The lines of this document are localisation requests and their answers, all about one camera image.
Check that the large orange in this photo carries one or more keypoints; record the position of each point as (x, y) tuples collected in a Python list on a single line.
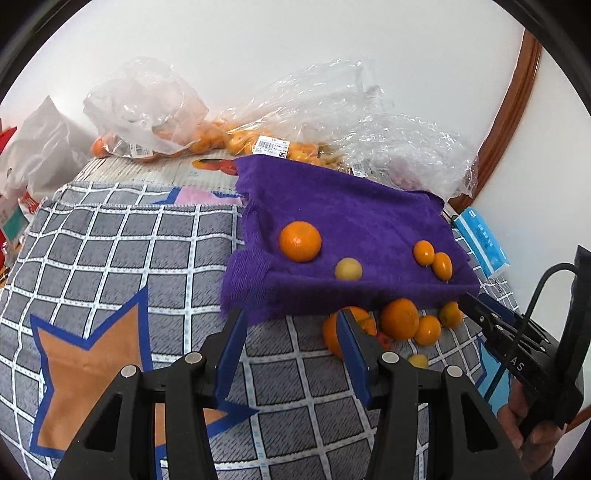
[(330, 337), (400, 319), (300, 241)]

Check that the large clear plastic bag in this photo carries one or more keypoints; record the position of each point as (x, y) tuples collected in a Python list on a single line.
[(300, 101)]

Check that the crinkled clear plastic bag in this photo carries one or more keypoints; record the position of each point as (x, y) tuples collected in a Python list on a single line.
[(415, 147)]

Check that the heap of bagged mandarins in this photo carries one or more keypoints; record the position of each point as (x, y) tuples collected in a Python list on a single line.
[(207, 136)]

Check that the red paper bag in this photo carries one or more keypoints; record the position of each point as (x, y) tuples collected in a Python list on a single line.
[(5, 138)]

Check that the small red fruit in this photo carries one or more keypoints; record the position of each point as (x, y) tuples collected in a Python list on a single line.
[(384, 341)]

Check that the purple towel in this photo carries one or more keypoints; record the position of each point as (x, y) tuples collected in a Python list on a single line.
[(360, 217)]

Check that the blue white tissue pack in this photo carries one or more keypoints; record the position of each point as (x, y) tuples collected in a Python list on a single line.
[(482, 242)]

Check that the whitish plastic bag with label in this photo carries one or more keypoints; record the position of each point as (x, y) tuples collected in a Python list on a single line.
[(143, 101)]

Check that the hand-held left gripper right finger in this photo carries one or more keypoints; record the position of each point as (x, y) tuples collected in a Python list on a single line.
[(353, 355)]

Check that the printed cardboard box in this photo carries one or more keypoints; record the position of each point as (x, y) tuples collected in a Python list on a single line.
[(138, 170)]

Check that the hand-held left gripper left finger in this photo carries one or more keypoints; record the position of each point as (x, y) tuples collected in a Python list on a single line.
[(228, 355)]

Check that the teal white carton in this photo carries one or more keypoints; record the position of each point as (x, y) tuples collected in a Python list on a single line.
[(11, 224)]

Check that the brown wooden door frame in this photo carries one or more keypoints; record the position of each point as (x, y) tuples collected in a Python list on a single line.
[(517, 97)]

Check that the small mandarin orange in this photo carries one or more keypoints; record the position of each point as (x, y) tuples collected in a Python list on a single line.
[(427, 330), (442, 266), (423, 252), (451, 314)]

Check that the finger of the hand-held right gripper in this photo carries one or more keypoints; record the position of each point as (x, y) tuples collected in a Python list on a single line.
[(503, 310), (480, 311)]

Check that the grey checkered star blanket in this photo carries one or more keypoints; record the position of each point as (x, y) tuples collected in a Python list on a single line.
[(115, 258)]

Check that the yellow plum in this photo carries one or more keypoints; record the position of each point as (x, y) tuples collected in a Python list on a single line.
[(348, 269), (419, 361)]

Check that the person's right hand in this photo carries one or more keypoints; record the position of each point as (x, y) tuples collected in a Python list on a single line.
[(535, 438)]

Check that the white plastic bag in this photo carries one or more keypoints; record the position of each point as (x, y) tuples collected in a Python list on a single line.
[(41, 147)]

